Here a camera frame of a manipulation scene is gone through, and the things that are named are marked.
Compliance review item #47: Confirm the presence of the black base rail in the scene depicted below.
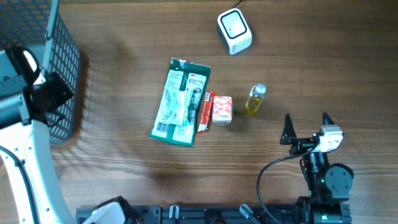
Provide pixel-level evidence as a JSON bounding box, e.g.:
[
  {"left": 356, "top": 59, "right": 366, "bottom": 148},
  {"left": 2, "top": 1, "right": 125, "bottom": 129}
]
[{"left": 75, "top": 204, "right": 352, "bottom": 224}]

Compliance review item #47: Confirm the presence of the white barcode scanner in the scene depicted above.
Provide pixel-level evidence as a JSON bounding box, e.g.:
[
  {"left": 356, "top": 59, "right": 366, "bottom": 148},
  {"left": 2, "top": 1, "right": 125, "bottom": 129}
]
[{"left": 217, "top": 7, "right": 252, "bottom": 55}]

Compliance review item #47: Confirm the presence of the red snack stick packet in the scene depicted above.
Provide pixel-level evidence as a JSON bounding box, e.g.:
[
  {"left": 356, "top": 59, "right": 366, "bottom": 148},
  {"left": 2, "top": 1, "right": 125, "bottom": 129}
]
[{"left": 198, "top": 91, "right": 216, "bottom": 134}]

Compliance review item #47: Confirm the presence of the red tissue pack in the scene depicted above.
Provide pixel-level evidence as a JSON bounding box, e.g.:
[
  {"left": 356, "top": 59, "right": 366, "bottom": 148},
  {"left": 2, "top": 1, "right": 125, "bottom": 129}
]
[{"left": 212, "top": 96, "right": 233, "bottom": 126}]

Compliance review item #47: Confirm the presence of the grey plastic mesh basket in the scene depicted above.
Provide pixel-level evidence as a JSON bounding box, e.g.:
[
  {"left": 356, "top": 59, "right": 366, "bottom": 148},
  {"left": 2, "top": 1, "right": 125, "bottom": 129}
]
[{"left": 0, "top": 0, "right": 82, "bottom": 146}]

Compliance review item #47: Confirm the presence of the yellow oil bottle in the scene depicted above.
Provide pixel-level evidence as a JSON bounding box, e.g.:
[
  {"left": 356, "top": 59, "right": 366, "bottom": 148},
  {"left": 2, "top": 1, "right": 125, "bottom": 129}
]
[{"left": 245, "top": 83, "right": 267, "bottom": 115}]

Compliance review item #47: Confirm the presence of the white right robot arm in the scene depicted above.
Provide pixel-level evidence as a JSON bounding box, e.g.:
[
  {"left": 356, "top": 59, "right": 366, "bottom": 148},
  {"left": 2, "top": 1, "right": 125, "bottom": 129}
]
[{"left": 280, "top": 112, "right": 354, "bottom": 224}]

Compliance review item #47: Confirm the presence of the green glove package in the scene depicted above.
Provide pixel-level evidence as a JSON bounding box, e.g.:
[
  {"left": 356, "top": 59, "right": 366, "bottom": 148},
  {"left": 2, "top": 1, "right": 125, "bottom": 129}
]
[{"left": 150, "top": 58, "right": 211, "bottom": 146}]

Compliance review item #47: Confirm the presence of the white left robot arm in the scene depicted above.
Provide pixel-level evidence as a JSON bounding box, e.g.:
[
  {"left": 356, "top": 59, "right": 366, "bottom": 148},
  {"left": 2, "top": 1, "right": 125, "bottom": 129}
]
[{"left": 1, "top": 47, "right": 77, "bottom": 223}]

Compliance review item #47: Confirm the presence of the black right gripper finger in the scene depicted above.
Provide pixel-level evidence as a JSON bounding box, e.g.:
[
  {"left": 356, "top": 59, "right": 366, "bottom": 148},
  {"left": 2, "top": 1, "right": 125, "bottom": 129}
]
[
  {"left": 279, "top": 113, "right": 297, "bottom": 145},
  {"left": 322, "top": 111, "right": 335, "bottom": 125}
]

